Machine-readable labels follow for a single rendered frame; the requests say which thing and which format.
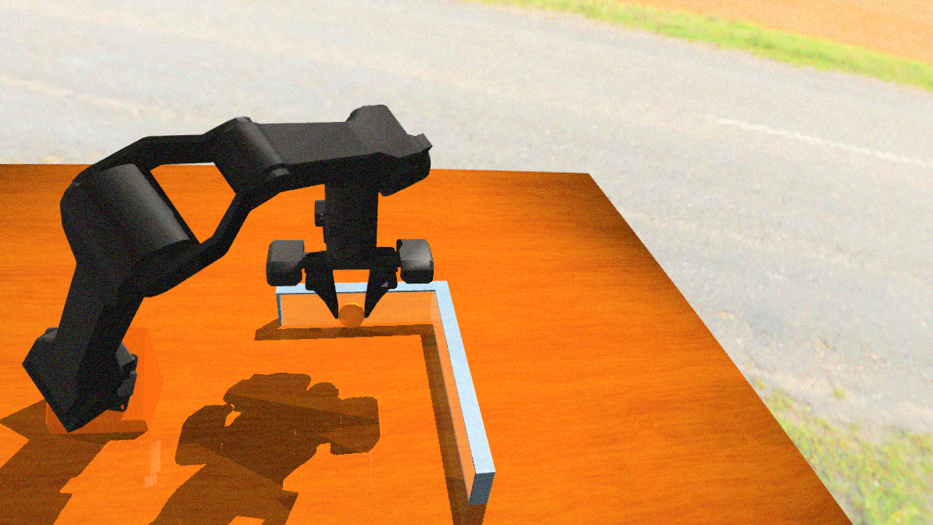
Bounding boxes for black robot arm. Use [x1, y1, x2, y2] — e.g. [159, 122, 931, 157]
[22, 105, 433, 433]

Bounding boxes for clear l-shaped low wall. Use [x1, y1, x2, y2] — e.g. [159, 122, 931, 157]
[279, 291, 475, 501]

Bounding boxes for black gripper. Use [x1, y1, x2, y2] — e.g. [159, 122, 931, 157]
[266, 210, 434, 320]

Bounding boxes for light blue l-shaped wall top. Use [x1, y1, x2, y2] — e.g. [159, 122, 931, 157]
[276, 281, 495, 505]

